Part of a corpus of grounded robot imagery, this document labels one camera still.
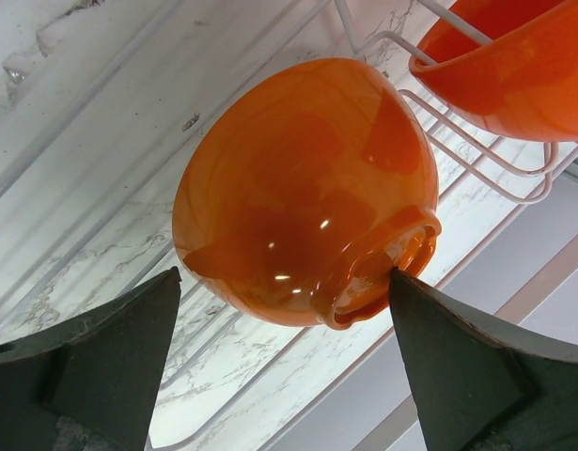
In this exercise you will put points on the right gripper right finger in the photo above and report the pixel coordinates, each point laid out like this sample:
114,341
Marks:
479,382

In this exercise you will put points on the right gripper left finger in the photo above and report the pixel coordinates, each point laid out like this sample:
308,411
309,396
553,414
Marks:
90,382

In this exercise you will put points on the white bowl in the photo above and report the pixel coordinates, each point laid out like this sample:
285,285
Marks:
306,193

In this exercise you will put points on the clear wire dish rack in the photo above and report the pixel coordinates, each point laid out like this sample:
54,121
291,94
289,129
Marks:
101,105

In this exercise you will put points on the orange bowl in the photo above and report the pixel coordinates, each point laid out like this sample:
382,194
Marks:
524,84

